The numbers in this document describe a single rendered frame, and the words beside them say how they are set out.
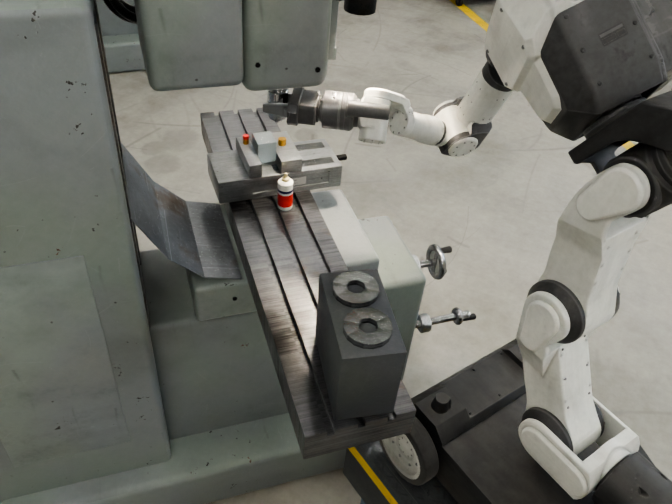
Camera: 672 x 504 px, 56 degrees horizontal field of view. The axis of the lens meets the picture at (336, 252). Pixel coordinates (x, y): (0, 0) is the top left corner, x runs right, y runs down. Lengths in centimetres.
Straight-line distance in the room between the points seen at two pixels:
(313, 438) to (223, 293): 53
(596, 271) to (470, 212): 209
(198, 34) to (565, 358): 103
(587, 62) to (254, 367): 122
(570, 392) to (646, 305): 168
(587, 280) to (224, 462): 121
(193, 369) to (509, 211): 210
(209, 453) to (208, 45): 124
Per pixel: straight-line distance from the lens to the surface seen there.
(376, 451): 184
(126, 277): 146
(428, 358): 259
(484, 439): 172
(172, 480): 203
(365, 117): 145
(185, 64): 131
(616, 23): 120
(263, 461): 205
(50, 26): 116
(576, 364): 154
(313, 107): 147
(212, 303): 164
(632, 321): 308
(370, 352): 112
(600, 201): 121
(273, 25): 133
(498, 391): 179
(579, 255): 133
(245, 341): 179
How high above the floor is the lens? 196
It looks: 41 degrees down
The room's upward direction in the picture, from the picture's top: 6 degrees clockwise
